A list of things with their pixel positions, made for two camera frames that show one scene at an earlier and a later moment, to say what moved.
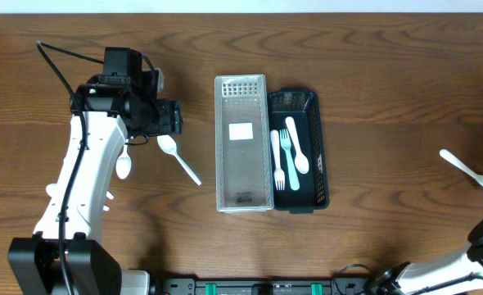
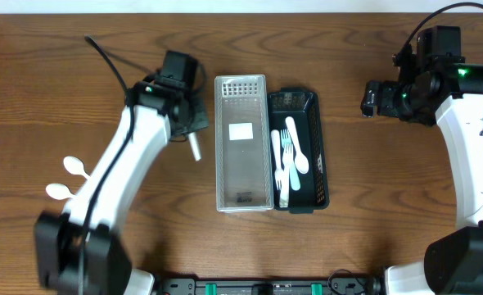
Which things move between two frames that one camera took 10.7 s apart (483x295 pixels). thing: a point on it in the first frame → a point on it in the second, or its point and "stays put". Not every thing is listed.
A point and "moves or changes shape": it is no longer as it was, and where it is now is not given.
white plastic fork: x=279 y=174 stays put
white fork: x=481 y=179 moves or changes shape
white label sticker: x=241 y=131 stays put
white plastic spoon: x=167 y=144 → x=196 y=147
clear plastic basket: x=244 y=180 stays put
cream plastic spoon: x=301 y=162 stays put
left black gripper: x=174 y=117 → x=198 y=119
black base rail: x=275 y=286 stays put
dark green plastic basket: x=303 y=106 stays put
